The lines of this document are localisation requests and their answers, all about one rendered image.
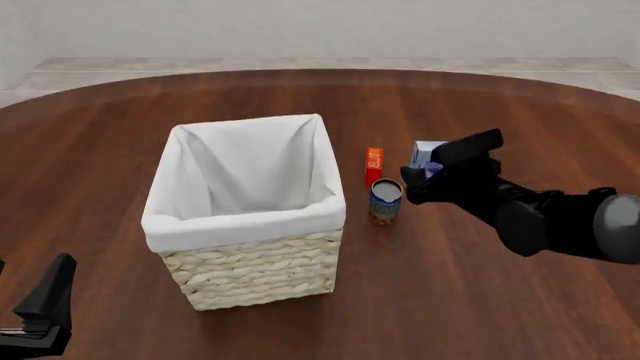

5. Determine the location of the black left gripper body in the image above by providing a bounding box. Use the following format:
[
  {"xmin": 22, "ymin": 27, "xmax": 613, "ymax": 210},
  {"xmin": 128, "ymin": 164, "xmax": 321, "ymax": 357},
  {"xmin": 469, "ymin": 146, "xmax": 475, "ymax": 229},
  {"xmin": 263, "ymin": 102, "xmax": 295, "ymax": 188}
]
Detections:
[{"xmin": 0, "ymin": 322, "xmax": 72, "ymax": 357}]

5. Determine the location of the woven basket with white liner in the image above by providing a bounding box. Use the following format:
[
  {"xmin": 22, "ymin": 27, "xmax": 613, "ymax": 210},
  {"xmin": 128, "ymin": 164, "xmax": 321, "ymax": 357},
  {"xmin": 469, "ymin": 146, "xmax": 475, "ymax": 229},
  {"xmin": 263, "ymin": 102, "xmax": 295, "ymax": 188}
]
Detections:
[{"xmin": 140, "ymin": 113, "xmax": 348, "ymax": 312}]

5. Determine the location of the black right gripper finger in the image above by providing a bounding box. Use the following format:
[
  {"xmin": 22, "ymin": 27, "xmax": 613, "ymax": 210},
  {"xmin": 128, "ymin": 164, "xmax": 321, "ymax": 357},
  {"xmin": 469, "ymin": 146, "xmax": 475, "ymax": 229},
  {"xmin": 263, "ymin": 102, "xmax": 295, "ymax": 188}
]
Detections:
[
  {"xmin": 399, "ymin": 165, "xmax": 445, "ymax": 207},
  {"xmin": 431, "ymin": 128, "xmax": 505, "ymax": 167}
]

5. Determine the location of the blue and white carton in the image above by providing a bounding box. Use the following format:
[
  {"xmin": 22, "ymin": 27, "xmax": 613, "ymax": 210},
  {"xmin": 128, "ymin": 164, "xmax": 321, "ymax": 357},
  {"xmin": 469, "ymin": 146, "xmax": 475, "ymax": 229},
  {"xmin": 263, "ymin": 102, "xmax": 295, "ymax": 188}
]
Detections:
[{"xmin": 405, "ymin": 139, "xmax": 450, "ymax": 178}]

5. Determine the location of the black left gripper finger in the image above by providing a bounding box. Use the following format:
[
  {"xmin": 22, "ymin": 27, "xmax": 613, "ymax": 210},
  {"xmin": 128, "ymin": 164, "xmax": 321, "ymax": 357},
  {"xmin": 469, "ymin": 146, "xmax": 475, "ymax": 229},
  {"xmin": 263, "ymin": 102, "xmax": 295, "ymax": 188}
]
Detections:
[{"xmin": 11, "ymin": 252, "xmax": 79, "ymax": 332}]

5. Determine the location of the alphabet soup can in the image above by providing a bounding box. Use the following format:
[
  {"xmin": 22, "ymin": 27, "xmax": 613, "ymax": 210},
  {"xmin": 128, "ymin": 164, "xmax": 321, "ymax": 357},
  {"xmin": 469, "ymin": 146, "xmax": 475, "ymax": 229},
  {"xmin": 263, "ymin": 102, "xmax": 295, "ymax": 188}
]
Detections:
[{"xmin": 368, "ymin": 178, "xmax": 404, "ymax": 228}]

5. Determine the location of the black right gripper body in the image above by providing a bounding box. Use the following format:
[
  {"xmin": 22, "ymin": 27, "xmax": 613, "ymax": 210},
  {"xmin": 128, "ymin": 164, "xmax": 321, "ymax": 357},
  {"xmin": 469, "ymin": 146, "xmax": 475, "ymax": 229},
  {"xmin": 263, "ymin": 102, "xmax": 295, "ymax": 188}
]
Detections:
[{"xmin": 433, "ymin": 148, "xmax": 503, "ymax": 212}]

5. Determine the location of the red-orange printed food box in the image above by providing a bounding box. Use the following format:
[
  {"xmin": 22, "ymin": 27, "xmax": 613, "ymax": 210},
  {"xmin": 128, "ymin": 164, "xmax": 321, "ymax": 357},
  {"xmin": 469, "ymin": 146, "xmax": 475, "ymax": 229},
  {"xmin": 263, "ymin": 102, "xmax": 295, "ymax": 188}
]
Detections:
[{"xmin": 364, "ymin": 146, "xmax": 386, "ymax": 188}]

